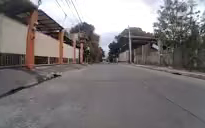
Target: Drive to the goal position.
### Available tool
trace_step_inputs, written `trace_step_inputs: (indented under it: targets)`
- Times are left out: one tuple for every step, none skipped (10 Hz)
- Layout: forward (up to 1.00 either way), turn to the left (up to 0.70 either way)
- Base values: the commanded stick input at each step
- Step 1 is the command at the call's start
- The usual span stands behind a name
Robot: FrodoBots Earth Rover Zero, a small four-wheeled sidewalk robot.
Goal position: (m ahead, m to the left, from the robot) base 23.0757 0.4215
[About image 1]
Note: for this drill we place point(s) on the dark trees behind building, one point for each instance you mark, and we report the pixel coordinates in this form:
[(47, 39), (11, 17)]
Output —
[(118, 45)]

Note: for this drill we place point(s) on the white wall with orange pillars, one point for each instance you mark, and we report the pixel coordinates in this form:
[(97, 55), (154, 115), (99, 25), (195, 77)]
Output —
[(13, 41)]

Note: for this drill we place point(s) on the raised concrete kerb strip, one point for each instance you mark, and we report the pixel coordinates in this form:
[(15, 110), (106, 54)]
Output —
[(186, 72)]

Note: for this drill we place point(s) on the grey asphalt road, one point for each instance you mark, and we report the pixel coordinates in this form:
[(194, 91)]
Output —
[(113, 96)]

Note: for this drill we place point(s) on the grey concrete wall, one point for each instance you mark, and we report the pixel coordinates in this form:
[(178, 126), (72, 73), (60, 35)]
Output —
[(156, 56)]

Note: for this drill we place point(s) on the utility pole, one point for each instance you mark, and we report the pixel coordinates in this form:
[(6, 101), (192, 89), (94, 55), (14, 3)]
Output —
[(130, 45)]

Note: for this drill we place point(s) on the tall leafy tree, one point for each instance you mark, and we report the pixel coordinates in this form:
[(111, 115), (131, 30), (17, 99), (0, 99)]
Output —
[(176, 23)]

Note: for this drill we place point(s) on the grey concrete sidewalk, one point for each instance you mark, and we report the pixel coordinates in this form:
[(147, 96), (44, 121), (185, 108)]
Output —
[(10, 80)]

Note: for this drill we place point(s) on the building with dark roof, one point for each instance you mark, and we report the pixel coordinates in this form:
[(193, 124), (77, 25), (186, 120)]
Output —
[(138, 41)]

